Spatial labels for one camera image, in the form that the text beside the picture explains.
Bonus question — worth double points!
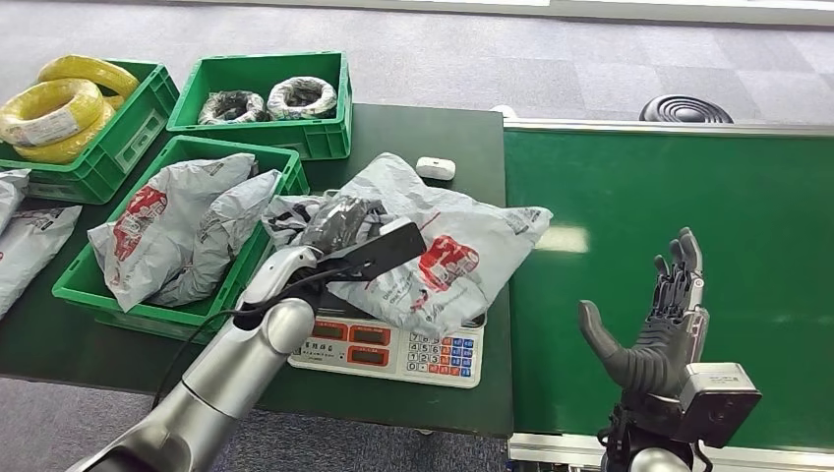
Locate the grey courier package black logo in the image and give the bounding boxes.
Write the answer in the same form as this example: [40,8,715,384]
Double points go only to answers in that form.
[262,152,554,340]

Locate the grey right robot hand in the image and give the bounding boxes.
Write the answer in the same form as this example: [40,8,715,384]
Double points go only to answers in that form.
[578,227,710,398]

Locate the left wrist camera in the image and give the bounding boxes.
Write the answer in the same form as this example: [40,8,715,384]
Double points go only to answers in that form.
[319,219,429,282]

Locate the yellow wire coil white label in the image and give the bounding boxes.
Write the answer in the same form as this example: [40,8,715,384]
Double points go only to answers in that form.
[0,79,105,148]

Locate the green conveyor belt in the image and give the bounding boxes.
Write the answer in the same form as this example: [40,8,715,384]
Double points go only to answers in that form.
[503,128,834,452]

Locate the black round ribbed object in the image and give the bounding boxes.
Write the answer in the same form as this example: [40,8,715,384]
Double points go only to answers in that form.
[638,94,735,124]

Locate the electronic scale steel tray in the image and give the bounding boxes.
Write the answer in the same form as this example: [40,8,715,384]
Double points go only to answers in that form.
[286,296,488,390]

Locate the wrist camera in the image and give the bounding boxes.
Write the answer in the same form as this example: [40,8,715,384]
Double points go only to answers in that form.
[674,362,763,450]
[319,219,429,282]

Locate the green crate holding packages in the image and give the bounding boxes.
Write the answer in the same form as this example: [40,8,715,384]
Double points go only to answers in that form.
[51,135,311,345]

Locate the green crate holding black coils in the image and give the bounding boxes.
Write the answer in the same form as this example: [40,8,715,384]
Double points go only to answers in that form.
[166,51,353,161]

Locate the grey package red print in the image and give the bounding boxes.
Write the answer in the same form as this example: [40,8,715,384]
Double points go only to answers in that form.
[87,152,257,313]

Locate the small white device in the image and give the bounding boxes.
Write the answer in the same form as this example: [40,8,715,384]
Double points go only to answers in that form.
[415,155,456,182]

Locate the plain grey package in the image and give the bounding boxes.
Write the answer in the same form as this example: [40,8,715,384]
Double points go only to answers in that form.
[146,169,283,308]

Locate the wrapped black wire coil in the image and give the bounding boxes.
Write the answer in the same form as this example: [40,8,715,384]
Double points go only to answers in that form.
[267,76,338,122]
[197,89,268,126]

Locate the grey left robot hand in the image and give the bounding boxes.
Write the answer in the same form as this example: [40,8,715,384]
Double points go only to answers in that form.
[294,195,390,257]

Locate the green crate holding yellow coils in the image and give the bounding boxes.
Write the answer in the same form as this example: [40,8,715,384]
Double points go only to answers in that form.
[0,59,181,206]

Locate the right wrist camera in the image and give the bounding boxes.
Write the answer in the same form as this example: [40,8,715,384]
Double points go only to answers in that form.
[674,362,763,450]

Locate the aluminium conveyor frame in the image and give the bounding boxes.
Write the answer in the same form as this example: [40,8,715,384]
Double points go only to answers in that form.
[502,117,834,472]

